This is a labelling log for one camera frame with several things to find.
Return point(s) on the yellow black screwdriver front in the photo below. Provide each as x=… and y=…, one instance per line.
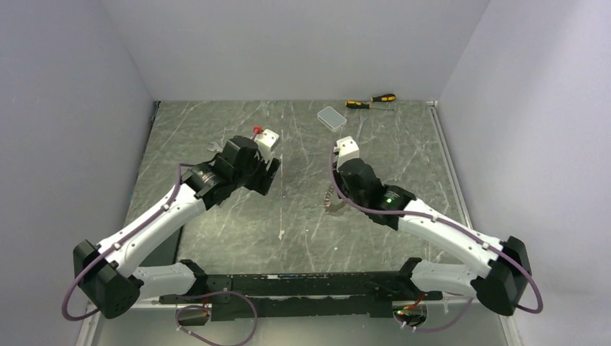
x=358, y=105

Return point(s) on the white plastic box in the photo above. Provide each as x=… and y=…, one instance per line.
x=331, y=118

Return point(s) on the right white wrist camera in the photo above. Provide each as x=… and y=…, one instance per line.
x=345, y=149

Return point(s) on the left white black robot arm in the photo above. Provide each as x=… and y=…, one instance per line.
x=152, y=229

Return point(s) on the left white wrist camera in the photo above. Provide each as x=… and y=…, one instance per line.
x=267, y=140

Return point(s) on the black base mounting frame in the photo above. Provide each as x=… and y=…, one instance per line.
x=375, y=294

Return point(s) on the large silver combination wrench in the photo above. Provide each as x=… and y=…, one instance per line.
x=215, y=147

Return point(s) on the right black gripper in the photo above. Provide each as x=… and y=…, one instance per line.
x=338, y=176

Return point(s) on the yellow black screwdriver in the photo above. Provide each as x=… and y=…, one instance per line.
x=358, y=105
x=384, y=98

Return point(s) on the aluminium rail frame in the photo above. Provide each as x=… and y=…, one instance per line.
x=183, y=305

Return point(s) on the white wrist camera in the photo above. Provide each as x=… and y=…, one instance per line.
x=345, y=149
x=267, y=140

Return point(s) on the yellow black screwdriver rear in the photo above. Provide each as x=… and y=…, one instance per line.
x=384, y=98

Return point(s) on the small silver wrench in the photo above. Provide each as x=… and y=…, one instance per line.
x=362, y=120

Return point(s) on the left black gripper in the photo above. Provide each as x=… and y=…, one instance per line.
x=262, y=182

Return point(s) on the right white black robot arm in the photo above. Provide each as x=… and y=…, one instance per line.
x=494, y=271

